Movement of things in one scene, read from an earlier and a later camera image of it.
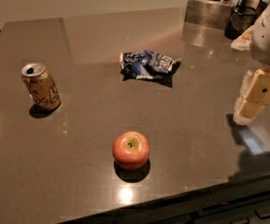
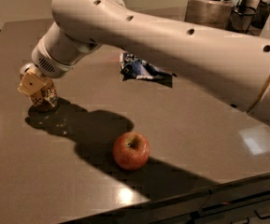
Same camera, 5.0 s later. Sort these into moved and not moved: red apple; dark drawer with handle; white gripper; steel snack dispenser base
Moved: white gripper
Not moved: red apple; steel snack dispenser base; dark drawer with handle
